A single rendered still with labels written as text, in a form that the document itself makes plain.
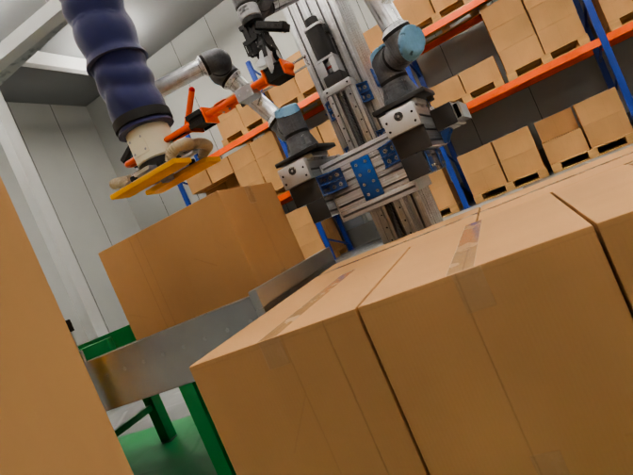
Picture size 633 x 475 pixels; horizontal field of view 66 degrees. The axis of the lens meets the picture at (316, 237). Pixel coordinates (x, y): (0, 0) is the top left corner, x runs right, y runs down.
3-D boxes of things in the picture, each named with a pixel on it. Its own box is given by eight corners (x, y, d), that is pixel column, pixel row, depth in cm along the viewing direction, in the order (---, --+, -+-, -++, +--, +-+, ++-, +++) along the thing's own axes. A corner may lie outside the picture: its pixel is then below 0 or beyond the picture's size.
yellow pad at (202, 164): (146, 195, 202) (141, 184, 201) (162, 193, 211) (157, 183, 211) (206, 161, 187) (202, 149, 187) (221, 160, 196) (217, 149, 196)
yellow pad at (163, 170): (110, 200, 184) (105, 188, 184) (130, 198, 193) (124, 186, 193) (175, 162, 170) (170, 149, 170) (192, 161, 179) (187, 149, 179)
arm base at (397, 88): (391, 110, 210) (382, 89, 210) (424, 93, 203) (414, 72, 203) (381, 108, 197) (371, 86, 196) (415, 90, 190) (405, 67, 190)
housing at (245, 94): (237, 103, 169) (233, 91, 169) (248, 105, 175) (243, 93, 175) (253, 93, 166) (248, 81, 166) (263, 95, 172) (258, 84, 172)
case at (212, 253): (139, 349, 186) (97, 253, 185) (201, 316, 222) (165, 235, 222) (266, 301, 162) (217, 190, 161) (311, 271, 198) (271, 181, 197)
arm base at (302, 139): (299, 159, 232) (290, 139, 232) (325, 145, 225) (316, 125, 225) (284, 160, 219) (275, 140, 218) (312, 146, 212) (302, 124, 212)
